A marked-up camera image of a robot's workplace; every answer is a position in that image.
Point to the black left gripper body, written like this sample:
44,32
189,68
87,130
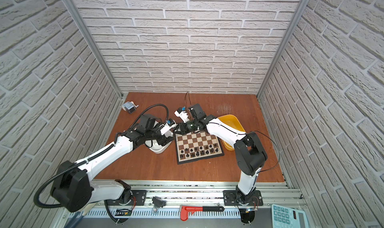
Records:
164,139

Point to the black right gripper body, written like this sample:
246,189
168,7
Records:
191,126

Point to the white plastic bin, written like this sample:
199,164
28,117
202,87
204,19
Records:
153,146

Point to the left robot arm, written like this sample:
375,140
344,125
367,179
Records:
75,186

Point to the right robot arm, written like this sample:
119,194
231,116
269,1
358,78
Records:
250,153

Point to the folding chess board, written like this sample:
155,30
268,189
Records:
196,146

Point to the yellow plastic bin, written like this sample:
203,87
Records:
233,122

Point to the grey pencil sharpener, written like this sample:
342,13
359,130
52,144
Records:
129,107

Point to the red black clamp tool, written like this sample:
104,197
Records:
185,211

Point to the teal calculator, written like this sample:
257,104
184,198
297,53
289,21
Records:
284,217

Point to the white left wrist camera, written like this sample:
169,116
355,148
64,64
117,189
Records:
167,128

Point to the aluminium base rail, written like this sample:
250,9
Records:
193,193

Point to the small black bracket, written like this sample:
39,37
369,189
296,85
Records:
157,204

